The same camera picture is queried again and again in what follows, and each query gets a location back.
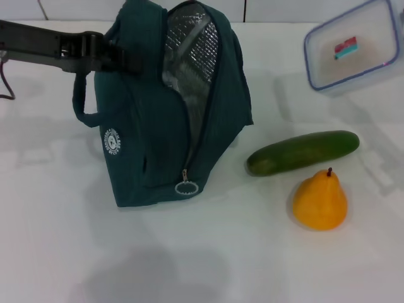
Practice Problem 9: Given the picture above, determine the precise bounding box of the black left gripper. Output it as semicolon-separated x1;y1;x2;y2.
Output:
0;19;143;76

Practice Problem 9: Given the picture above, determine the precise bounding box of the dark teal insulated lunch bag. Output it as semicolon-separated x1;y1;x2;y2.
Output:
71;0;255;208

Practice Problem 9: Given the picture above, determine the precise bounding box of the white ring zipper pull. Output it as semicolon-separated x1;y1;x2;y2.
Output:
174;169;199;196

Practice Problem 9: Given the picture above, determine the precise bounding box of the green cucumber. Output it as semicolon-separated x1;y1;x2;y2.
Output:
246;130;360;177

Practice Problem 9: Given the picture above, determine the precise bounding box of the clear plastic food container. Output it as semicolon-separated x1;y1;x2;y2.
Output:
304;0;401;98

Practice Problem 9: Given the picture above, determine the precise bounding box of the yellow pear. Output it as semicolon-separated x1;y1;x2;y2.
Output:
292;167;348;231

